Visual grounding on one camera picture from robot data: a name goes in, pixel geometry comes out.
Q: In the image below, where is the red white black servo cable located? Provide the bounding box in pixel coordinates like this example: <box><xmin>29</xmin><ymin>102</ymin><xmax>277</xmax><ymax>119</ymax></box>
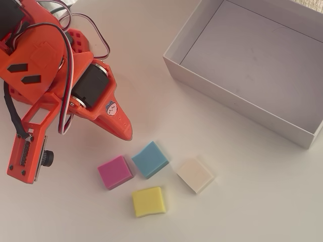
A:
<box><xmin>15</xmin><ymin>22</ymin><xmax>76</xmax><ymax>136</ymax></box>
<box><xmin>57</xmin><ymin>0</ymin><xmax>111</xmax><ymax>61</ymax></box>

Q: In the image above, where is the white foam cuboid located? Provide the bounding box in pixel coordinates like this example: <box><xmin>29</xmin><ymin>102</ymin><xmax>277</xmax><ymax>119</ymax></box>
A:
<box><xmin>176</xmin><ymin>157</ymin><xmax>215</xmax><ymax>195</ymax></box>

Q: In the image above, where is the black sleeved camera cable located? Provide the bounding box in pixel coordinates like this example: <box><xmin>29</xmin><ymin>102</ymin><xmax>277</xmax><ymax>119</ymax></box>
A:
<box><xmin>3</xmin><ymin>80</ymin><xmax>32</xmax><ymax>142</ymax></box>

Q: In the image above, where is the white cardboard bin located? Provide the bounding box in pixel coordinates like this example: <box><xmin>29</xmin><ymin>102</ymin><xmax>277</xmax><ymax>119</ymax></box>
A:
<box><xmin>163</xmin><ymin>0</ymin><xmax>323</xmax><ymax>150</ymax></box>

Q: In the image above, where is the orange gripper with servo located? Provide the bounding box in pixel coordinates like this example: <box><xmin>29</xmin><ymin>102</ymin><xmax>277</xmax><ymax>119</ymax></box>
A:
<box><xmin>0</xmin><ymin>25</ymin><xmax>110</xmax><ymax>108</ymax></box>

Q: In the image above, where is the orange gripper finger with sticker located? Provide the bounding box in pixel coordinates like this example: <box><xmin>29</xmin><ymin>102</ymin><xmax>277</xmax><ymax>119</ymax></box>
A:
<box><xmin>70</xmin><ymin>59</ymin><xmax>133</xmax><ymax>141</ymax></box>

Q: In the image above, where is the wrist camera on orange mount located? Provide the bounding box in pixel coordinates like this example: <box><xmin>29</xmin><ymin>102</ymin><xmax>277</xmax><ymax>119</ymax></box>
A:
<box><xmin>6</xmin><ymin>92</ymin><xmax>64</xmax><ymax>185</ymax></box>

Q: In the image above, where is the yellow foam cuboid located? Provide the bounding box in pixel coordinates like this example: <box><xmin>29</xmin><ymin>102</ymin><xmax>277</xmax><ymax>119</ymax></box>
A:
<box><xmin>131</xmin><ymin>186</ymin><xmax>167</xmax><ymax>218</ymax></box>

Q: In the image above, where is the blue foam cuboid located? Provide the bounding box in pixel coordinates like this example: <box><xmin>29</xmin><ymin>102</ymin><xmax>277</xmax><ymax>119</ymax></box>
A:
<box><xmin>131</xmin><ymin>140</ymin><xmax>169</xmax><ymax>179</ymax></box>

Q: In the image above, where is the pink foam cuboid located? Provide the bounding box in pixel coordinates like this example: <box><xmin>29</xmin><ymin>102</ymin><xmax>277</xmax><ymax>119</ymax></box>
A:
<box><xmin>97</xmin><ymin>155</ymin><xmax>134</xmax><ymax>191</ymax></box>

